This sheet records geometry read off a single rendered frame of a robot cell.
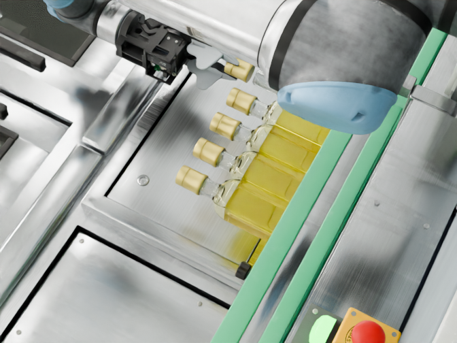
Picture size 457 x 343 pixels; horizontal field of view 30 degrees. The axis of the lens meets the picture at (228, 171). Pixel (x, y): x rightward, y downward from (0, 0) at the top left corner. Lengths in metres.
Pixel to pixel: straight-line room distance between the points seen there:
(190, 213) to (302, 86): 0.63
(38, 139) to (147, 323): 0.42
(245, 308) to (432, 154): 0.36
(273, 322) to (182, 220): 0.40
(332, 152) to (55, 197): 0.52
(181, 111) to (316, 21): 0.71
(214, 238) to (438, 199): 0.42
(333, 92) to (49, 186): 0.76
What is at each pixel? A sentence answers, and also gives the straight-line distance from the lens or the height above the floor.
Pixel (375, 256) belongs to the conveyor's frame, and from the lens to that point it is 1.18.
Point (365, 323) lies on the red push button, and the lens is 1.04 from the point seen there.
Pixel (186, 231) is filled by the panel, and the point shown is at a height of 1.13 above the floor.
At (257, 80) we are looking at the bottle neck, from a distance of 1.47.
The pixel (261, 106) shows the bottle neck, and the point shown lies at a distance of 1.44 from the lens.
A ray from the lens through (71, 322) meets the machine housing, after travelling 1.47.
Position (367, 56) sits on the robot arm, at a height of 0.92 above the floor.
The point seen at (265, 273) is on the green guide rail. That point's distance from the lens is 1.17.
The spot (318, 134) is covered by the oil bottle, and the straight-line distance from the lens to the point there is 1.40.
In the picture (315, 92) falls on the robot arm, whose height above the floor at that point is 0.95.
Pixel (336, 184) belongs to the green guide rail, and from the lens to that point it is 1.24.
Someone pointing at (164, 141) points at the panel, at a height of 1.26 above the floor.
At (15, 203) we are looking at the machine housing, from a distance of 1.56.
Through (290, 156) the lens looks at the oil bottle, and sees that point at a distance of 1.37.
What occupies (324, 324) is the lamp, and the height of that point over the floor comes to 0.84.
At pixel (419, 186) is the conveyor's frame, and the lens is 1.24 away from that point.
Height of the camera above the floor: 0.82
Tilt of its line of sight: 11 degrees up
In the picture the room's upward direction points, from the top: 64 degrees counter-clockwise
